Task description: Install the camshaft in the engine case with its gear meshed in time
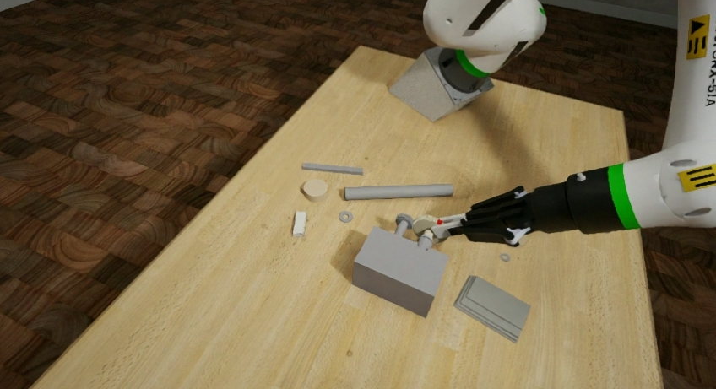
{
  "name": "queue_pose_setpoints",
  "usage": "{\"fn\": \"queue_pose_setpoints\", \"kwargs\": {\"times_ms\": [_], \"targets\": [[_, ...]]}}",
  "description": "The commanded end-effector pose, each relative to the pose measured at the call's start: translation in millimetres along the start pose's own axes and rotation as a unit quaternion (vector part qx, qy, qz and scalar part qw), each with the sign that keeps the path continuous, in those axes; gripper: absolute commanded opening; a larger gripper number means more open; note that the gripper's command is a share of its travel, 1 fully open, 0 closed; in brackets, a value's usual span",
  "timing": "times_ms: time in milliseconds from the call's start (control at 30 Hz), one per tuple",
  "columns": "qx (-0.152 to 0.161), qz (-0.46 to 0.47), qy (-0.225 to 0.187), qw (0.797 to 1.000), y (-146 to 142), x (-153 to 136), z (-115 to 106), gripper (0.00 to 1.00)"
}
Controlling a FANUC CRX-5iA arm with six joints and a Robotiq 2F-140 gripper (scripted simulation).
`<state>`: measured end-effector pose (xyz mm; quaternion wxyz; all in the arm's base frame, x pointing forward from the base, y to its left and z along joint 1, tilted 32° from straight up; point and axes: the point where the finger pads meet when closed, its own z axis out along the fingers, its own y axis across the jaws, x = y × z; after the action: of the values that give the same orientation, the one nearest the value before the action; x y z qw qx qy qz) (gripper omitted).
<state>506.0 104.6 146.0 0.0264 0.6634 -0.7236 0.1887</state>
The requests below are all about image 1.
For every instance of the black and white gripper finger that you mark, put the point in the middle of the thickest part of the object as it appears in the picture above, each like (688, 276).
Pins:
(487, 209)
(484, 229)

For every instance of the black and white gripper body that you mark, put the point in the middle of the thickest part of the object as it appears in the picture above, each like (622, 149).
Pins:
(546, 209)

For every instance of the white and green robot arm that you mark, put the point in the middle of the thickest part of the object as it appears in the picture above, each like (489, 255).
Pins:
(674, 187)

